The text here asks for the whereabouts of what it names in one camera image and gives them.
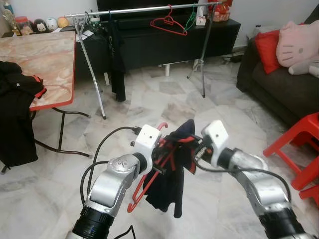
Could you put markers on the navy garment with red trim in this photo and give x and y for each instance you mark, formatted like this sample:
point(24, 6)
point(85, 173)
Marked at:
point(167, 194)

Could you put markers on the red plastic hanger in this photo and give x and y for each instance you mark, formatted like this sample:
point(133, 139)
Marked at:
point(130, 206)
point(169, 17)
point(42, 89)

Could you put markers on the black shirt with green logo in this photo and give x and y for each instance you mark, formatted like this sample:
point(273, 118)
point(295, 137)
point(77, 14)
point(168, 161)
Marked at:
point(15, 124)

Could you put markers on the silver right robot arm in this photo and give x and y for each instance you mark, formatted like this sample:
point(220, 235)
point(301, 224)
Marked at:
point(259, 184)

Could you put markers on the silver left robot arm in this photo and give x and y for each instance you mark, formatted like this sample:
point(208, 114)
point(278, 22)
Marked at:
point(107, 189)

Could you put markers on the green plastic hanger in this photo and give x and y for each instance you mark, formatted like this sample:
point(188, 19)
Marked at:
point(192, 20)

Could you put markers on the plain black shirt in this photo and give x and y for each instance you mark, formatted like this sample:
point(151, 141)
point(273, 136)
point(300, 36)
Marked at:
point(118, 64)

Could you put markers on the dark grey fabric sofa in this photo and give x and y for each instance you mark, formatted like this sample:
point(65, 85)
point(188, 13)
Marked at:
point(279, 89)

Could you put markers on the black television cabinet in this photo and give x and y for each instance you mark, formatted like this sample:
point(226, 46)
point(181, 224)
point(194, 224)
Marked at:
point(164, 47)

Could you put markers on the red cushion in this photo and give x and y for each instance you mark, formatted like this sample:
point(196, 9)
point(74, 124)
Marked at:
point(266, 50)

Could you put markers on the grey white creature plush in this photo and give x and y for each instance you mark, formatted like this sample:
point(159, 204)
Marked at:
point(305, 67)

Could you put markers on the white plastic object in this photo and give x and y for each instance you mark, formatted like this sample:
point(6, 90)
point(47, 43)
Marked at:
point(201, 16)

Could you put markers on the pink cat face pillow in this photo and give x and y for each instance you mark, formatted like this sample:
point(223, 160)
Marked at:
point(294, 45)

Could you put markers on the red gold ornament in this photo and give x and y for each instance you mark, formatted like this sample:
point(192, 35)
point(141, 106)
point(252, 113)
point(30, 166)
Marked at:
point(223, 11)

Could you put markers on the white papers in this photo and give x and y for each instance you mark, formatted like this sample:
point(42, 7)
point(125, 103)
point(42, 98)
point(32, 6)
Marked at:
point(85, 34)

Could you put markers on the silver metal clothes rack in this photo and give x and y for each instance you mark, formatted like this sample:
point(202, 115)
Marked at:
point(139, 10)

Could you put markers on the marble top folding table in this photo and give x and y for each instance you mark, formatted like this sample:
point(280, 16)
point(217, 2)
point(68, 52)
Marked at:
point(45, 59)

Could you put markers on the black flat television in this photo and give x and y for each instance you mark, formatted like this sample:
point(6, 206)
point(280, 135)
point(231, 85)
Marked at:
point(129, 4)

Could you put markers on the yellow pink round plush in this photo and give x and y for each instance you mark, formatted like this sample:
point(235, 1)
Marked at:
point(63, 22)

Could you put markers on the white blue round plush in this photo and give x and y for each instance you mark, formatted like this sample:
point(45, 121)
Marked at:
point(52, 24)

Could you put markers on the black white mouse plush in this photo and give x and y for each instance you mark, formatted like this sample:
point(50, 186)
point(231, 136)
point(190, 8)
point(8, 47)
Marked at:
point(39, 27)

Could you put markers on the clear jar with red lid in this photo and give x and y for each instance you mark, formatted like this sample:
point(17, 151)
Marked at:
point(23, 26)

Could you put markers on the gold blue trophy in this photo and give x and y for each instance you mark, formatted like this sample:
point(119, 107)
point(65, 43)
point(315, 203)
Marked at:
point(7, 15)

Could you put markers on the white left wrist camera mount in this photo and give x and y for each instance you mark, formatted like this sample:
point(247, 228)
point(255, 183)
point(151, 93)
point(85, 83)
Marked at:
point(147, 139)

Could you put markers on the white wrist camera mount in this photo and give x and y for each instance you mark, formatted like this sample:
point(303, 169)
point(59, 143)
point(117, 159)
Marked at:
point(147, 139)
point(217, 137)

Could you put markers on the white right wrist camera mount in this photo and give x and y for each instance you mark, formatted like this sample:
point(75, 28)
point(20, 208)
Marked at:
point(217, 137)

